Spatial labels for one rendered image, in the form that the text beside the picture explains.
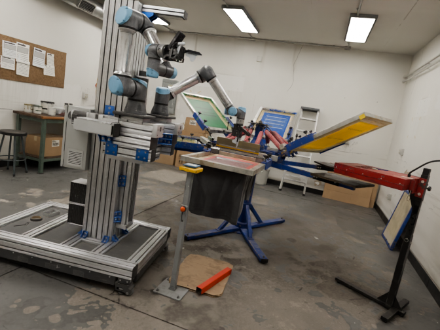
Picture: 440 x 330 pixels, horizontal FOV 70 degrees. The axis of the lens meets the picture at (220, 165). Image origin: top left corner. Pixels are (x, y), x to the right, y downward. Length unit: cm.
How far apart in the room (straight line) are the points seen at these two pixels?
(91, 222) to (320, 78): 551
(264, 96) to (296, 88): 71
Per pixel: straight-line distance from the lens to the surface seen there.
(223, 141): 293
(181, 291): 258
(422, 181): 289
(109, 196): 260
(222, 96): 272
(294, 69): 710
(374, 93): 705
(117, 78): 214
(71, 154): 264
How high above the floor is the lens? 136
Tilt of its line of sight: 9 degrees down
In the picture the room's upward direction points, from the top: 10 degrees clockwise
